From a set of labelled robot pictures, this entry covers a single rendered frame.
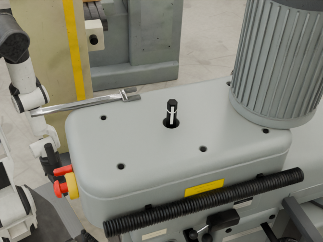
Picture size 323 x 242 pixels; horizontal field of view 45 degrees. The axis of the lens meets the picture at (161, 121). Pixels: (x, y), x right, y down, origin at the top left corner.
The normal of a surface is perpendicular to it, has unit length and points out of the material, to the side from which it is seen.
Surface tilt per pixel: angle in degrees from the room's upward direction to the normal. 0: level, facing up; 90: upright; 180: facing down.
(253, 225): 90
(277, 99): 90
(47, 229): 0
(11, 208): 66
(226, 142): 0
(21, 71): 91
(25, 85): 91
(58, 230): 0
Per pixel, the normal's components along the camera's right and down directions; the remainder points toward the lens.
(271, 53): -0.56, 0.56
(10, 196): 0.56, 0.44
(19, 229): 0.31, -0.33
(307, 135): 0.04, -0.73
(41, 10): 0.33, 0.65
